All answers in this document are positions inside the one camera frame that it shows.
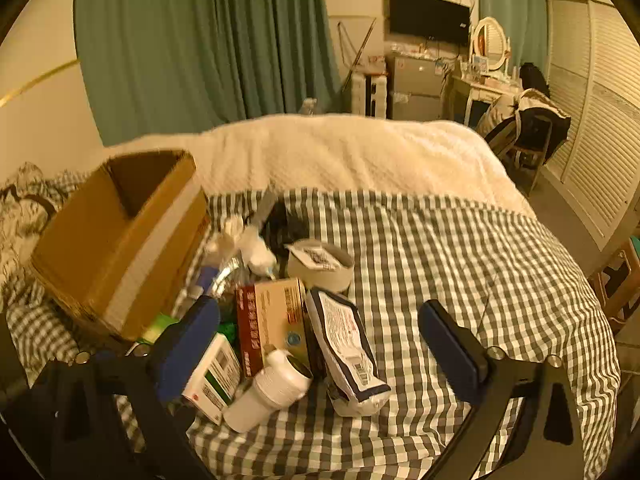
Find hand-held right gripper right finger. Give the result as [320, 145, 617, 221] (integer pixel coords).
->
[418, 300, 598, 480]

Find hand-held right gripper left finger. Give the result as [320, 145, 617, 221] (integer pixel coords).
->
[15, 296, 223, 480]

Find green white medicine box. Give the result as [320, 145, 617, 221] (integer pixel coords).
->
[181, 332, 243, 426]

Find red brown medicine box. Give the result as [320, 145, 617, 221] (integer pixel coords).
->
[235, 277, 313, 378]

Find white pill bottle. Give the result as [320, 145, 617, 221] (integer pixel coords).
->
[222, 349, 313, 433]

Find white printed pouch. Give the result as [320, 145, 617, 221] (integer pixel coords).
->
[305, 286, 392, 417]

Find brown cardboard box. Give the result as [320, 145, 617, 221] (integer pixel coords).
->
[30, 149, 211, 343]

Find white tape roll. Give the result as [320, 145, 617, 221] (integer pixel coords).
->
[286, 241, 356, 295]

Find light green packet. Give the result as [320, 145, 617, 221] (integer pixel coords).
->
[142, 315, 176, 346]

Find wooden stool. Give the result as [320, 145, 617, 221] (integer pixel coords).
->
[587, 240, 640, 333]

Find black white patterned pillow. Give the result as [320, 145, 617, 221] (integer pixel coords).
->
[0, 161, 71, 281]

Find white fluffy blanket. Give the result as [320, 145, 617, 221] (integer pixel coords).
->
[102, 112, 538, 221]

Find dark chair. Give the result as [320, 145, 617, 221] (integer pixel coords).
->
[500, 110, 556, 171]

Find chair with backpack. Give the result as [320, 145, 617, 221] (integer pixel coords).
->
[475, 89, 572, 161]

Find white dressing table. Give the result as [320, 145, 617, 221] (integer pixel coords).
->
[442, 67, 526, 128]

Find grey mini fridge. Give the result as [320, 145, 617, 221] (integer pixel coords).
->
[385, 55, 448, 122]

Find white storage rack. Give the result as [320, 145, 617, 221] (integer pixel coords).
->
[350, 71, 388, 118]

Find white louvered wardrobe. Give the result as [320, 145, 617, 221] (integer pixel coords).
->
[542, 0, 640, 261]

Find black fluffy garment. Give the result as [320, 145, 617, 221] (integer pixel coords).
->
[519, 62, 551, 98]

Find wide green curtain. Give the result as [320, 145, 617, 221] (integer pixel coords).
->
[74, 0, 343, 146]

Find thin broom sticks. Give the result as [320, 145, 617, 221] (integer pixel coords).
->
[337, 17, 378, 91]

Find oval white mirror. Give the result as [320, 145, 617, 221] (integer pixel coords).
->
[471, 17, 512, 73]

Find black television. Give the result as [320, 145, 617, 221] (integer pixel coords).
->
[389, 0, 472, 46]

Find narrow green curtain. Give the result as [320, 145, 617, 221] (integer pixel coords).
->
[475, 0, 550, 78]

